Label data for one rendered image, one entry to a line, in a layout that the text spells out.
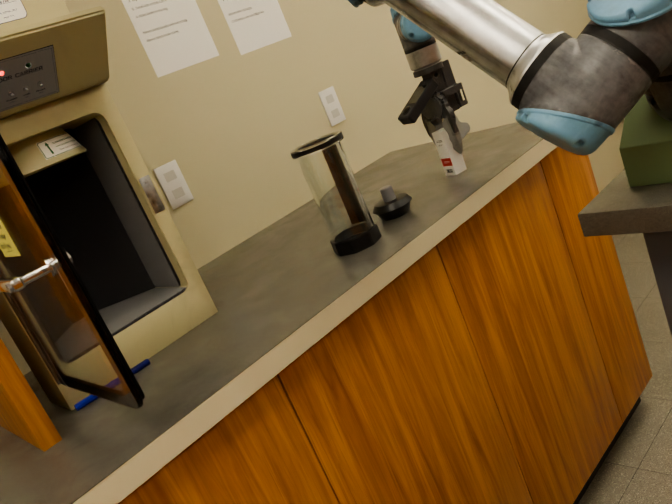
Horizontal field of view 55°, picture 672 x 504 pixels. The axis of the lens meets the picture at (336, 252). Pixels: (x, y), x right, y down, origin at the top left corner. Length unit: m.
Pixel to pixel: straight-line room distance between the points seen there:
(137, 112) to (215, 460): 1.01
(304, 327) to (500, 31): 0.52
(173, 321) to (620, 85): 0.84
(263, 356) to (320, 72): 1.29
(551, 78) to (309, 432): 0.65
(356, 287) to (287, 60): 1.08
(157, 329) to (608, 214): 0.79
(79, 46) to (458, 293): 0.84
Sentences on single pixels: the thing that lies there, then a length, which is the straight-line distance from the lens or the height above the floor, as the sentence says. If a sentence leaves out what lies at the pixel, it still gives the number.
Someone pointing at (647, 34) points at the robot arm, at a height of 1.18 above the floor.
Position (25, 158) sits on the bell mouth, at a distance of 1.20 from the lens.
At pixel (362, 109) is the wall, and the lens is 2.20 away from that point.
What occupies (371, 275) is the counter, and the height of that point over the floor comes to 0.93.
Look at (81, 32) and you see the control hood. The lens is 1.14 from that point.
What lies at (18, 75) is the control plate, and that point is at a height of 1.45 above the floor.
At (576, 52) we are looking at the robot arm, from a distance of 0.93.
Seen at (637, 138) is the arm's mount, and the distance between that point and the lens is 1.09.
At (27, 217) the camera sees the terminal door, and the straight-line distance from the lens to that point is 0.84.
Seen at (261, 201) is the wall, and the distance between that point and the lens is 1.88.
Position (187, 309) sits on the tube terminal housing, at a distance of 1.25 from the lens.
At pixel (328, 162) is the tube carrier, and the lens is 1.22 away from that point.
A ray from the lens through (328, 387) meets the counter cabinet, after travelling 1.11.
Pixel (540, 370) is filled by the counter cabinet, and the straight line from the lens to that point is 1.61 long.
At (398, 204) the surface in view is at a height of 0.97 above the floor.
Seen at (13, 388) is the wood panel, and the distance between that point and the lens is 1.06.
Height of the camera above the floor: 1.30
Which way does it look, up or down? 16 degrees down
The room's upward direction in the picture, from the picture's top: 23 degrees counter-clockwise
